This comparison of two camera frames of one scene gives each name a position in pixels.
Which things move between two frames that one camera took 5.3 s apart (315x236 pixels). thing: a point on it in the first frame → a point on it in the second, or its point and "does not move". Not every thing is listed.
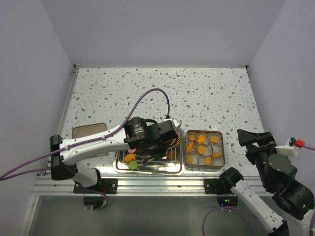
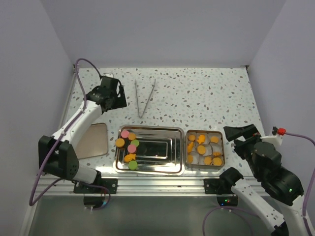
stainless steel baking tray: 172,164 does not move
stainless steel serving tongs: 178,141 → 141,117
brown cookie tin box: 204,150 does not move
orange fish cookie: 190,146 does not move
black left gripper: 158,154 → 120,101
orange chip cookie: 201,149 does not move
